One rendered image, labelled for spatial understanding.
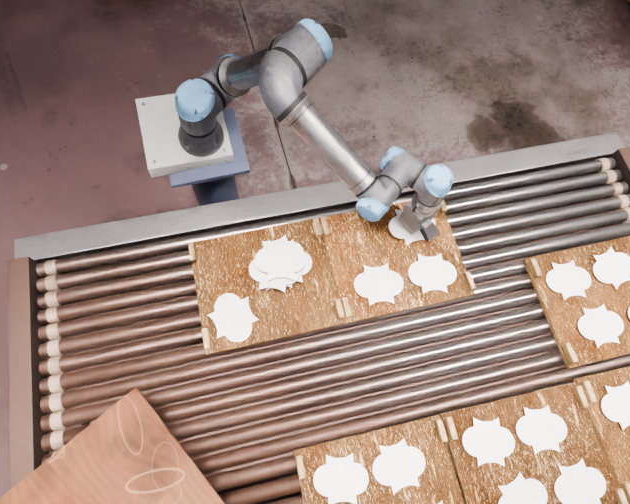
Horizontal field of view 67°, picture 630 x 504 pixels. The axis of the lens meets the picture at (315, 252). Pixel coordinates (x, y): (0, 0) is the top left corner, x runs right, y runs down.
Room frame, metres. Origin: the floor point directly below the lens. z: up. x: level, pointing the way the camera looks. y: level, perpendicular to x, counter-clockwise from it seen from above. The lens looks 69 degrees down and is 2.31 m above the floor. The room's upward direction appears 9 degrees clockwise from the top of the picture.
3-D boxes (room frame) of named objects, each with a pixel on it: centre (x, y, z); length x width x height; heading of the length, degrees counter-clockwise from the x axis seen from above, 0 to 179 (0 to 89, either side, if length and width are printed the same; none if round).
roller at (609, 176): (0.67, -0.11, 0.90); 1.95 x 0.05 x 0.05; 111
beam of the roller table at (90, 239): (0.78, -0.06, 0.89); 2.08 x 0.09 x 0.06; 111
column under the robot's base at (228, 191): (0.90, 0.44, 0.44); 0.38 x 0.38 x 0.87; 24
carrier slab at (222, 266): (0.42, 0.13, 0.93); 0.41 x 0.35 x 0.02; 112
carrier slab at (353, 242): (0.57, -0.25, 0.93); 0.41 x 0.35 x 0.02; 111
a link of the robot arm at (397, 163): (0.71, -0.19, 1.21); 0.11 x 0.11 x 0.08; 62
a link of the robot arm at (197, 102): (0.91, 0.43, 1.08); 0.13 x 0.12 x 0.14; 152
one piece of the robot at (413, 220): (0.66, -0.30, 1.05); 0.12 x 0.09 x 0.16; 45
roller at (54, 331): (0.53, -0.16, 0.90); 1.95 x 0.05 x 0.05; 111
